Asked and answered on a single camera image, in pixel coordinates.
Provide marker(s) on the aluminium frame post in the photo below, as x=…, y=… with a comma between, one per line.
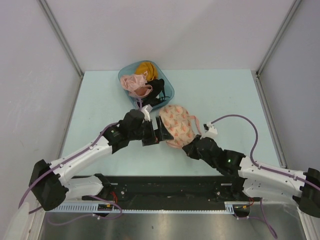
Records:
x=48, y=13
x=279, y=35

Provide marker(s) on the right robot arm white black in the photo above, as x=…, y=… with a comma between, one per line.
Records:
x=301, y=188

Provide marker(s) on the floral mesh laundry bag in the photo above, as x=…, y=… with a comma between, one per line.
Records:
x=178, y=121

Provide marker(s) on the mustard yellow garment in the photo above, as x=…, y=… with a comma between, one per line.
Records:
x=147, y=69

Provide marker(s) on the teal plastic basin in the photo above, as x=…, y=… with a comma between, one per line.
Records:
x=130, y=69

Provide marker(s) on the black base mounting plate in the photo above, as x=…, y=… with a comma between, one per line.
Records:
x=174, y=189

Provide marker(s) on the black bra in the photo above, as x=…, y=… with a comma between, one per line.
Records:
x=159, y=96

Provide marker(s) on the left aluminium frame post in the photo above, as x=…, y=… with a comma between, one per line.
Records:
x=48, y=13

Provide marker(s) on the pink bra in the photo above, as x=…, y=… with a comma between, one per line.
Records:
x=136, y=85

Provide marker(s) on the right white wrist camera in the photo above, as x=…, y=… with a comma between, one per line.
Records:
x=210, y=131

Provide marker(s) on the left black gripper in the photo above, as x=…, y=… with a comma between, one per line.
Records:
x=156, y=136

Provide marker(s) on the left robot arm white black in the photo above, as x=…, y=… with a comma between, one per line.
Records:
x=54, y=182

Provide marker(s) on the right aluminium frame post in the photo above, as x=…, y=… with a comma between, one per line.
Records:
x=279, y=35

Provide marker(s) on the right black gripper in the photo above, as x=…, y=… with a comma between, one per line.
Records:
x=190, y=148

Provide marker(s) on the grey slotted cable duct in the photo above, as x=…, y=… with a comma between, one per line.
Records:
x=152, y=208

